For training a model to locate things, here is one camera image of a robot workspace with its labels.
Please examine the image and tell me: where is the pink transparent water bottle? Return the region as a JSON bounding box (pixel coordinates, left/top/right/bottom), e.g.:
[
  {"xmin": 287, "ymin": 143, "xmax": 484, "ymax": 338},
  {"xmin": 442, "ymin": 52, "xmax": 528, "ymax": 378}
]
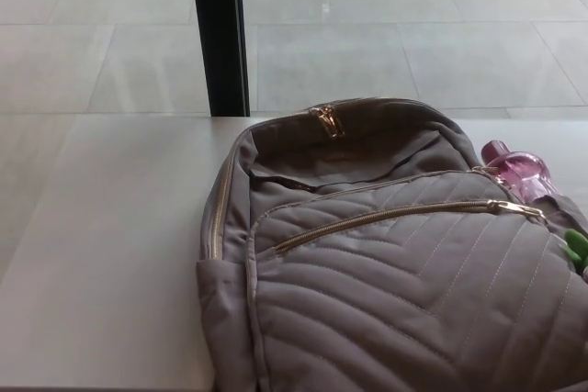
[{"xmin": 480, "ymin": 139, "xmax": 553, "ymax": 205}]

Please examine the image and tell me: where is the black window frame post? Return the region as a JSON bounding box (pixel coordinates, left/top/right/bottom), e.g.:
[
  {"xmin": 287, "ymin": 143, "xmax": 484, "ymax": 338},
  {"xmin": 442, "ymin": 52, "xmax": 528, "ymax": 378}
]
[{"xmin": 188, "ymin": 0, "xmax": 252, "ymax": 118}]

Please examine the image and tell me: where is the grey quilted backpack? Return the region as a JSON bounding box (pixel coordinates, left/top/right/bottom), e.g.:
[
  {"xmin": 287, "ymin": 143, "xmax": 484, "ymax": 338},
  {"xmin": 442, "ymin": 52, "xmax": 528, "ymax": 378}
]
[{"xmin": 196, "ymin": 95, "xmax": 588, "ymax": 392}]

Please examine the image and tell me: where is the green plush keychain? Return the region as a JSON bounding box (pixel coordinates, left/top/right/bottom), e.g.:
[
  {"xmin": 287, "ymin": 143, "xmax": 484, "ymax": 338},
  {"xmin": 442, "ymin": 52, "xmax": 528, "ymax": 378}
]
[{"xmin": 560, "ymin": 228, "xmax": 588, "ymax": 280}]

